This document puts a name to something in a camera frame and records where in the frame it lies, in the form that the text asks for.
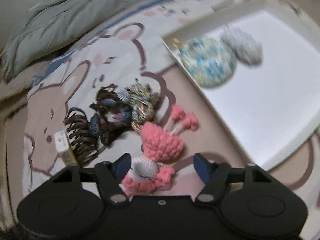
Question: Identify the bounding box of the cartoon bear print blanket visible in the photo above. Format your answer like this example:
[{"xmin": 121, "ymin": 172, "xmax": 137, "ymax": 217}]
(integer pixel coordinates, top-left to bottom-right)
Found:
[{"xmin": 22, "ymin": 0, "xmax": 320, "ymax": 230}]

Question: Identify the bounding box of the pink crochet doll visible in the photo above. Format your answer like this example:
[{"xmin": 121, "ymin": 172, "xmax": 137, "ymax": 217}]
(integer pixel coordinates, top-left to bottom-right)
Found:
[{"xmin": 121, "ymin": 105, "xmax": 199, "ymax": 197}]

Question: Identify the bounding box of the yellow small card box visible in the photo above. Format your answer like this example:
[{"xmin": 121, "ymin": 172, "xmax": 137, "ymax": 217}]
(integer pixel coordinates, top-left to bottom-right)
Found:
[{"xmin": 54, "ymin": 130, "xmax": 78, "ymax": 166}]

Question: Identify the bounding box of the grey quilted duvet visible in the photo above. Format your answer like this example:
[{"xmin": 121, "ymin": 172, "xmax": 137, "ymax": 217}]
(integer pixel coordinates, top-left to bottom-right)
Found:
[{"xmin": 1, "ymin": 0, "xmax": 141, "ymax": 82}]

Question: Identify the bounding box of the floral silk round pouch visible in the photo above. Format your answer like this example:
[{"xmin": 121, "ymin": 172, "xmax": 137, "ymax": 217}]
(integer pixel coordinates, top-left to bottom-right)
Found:
[{"xmin": 172, "ymin": 37, "xmax": 238, "ymax": 88}]

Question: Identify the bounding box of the black hair claw clip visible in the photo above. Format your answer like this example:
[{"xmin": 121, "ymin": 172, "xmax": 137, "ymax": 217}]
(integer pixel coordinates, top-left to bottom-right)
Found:
[{"xmin": 64, "ymin": 107, "xmax": 98, "ymax": 166}]

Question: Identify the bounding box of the white shallow cardboard box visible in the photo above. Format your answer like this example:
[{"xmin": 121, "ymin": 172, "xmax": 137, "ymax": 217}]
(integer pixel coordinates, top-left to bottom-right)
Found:
[{"xmin": 162, "ymin": 0, "xmax": 319, "ymax": 171}]

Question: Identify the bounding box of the striped metallic scrunchie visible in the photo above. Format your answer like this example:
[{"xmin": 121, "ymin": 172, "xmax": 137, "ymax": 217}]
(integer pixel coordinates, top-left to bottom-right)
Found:
[{"xmin": 118, "ymin": 79, "xmax": 161, "ymax": 132}]

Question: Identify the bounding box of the dark brown knitted scrunchie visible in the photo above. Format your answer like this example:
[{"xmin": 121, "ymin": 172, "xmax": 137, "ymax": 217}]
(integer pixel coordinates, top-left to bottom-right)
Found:
[{"xmin": 89, "ymin": 84, "xmax": 132, "ymax": 146}]

